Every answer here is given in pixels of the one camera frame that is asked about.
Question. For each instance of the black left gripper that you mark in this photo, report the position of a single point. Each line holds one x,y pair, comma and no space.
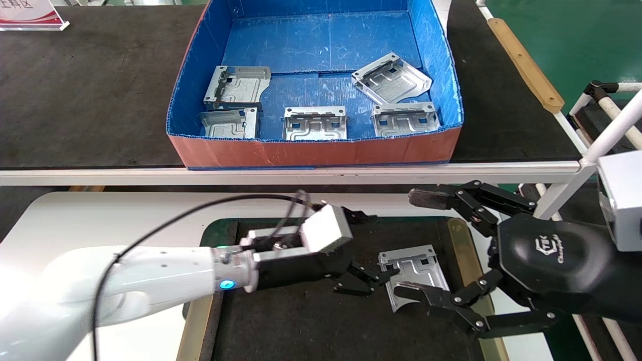
296,271

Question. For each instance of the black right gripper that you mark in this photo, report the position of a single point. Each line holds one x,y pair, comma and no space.
562,265

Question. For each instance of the silver metal bracket plate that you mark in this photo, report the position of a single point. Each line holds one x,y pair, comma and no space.
421,271
393,82
228,125
406,123
241,85
316,125

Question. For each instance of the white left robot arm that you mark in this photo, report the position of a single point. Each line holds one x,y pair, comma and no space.
125,281

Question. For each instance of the blue corrugated plastic box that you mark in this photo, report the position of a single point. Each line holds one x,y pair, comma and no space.
321,40

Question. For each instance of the brass mat edge strip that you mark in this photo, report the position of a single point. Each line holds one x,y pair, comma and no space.
198,333
464,235

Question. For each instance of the small black work mat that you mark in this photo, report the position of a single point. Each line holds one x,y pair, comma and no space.
301,326

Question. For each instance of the tan wooden edge strip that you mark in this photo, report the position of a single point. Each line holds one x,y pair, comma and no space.
526,65

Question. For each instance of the black pipe connector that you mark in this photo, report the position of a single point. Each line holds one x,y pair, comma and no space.
599,89

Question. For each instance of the large black table mat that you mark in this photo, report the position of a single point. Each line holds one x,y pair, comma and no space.
90,100

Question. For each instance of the red white sign stand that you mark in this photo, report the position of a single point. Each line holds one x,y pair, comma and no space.
27,15

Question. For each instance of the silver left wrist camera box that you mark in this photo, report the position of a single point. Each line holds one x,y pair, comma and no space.
326,230

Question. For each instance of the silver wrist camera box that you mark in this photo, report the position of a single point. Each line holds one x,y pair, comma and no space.
624,200
326,230

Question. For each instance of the white table edge rail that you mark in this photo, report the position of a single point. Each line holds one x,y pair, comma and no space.
301,176

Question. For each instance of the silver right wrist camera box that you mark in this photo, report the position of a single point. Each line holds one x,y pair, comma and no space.
624,200

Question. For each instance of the long diagonal white frame pipe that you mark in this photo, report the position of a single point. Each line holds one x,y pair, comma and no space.
617,128

